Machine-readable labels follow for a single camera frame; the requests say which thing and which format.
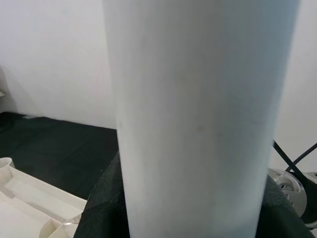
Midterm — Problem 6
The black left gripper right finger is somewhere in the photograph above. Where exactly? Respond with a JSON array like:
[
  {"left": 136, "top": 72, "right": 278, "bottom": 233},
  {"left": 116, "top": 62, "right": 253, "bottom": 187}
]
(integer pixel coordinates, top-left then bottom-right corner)
[{"left": 255, "top": 173, "right": 315, "bottom": 238}]

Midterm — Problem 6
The white plastic children table top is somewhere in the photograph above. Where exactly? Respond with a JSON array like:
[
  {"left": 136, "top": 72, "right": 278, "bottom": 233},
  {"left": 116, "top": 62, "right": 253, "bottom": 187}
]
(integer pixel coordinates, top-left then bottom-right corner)
[{"left": 0, "top": 157, "right": 89, "bottom": 238}]

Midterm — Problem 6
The white plastic table leg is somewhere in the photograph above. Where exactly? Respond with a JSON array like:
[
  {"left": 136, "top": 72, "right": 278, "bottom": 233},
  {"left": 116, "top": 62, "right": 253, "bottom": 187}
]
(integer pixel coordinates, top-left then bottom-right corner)
[{"left": 102, "top": 0, "right": 302, "bottom": 238}]

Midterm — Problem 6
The black table cloth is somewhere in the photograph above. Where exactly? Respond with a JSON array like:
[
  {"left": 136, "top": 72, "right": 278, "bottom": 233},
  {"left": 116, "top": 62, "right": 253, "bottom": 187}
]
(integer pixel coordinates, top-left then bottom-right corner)
[{"left": 0, "top": 111, "right": 119, "bottom": 201}]

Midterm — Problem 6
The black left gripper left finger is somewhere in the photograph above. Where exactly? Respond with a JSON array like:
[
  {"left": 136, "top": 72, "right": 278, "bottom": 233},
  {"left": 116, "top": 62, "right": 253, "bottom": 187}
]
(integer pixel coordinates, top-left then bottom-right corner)
[{"left": 74, "top": 148, "right": 132, "bottom": 238}]

